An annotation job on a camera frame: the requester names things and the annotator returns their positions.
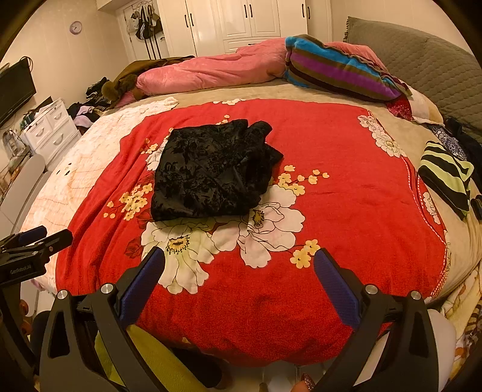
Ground blue white patterned cloth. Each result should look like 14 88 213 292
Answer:
429 124 466 152

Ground pile of clothes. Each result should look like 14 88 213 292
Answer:
68 77 114 127

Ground maroon patterned cloth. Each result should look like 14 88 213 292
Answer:
388 94 415 122

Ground black floral lace top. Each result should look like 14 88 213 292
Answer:
151 119 284 222

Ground multicolour striped fleece blanket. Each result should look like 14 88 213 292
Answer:
284 35 413 103

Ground black television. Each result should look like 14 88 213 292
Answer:
0 60 37 126

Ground white door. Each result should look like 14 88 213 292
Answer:
115 4 170 62

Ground cartoon print bed sheet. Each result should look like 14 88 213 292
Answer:
440 279 482 378

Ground hanging bags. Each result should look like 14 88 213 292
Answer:
127 5 163 40

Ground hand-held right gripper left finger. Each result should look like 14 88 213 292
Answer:
39 247 167 392

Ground dark navy garment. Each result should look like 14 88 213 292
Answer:
444 118 482 220

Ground pink duvet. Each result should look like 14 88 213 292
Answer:
136 38 388 97

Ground red floral blanket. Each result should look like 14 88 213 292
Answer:
56 99 451 368

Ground white wardrobe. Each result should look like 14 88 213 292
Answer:
156 0 332 58

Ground white plastic stool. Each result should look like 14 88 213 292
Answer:
425 311 459 392

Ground grey chair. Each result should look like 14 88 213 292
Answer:
0 154 46 227

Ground white quilt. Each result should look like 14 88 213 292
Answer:
19 96 180 292

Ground patterned slipper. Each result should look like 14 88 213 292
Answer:
294 372 318 392

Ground brown fur-trimmed coat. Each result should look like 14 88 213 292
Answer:
102 56 196 111

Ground white drawer unit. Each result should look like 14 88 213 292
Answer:
19 97 82 163

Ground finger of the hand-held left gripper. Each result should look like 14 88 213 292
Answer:
23 229 74 261
0 225 48 250

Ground grey quilted headboard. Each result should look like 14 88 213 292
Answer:
344 16 482 144

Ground green black striped garment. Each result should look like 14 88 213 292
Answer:
418 140 475 221

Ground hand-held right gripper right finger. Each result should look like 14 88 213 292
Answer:
314 248 441 392

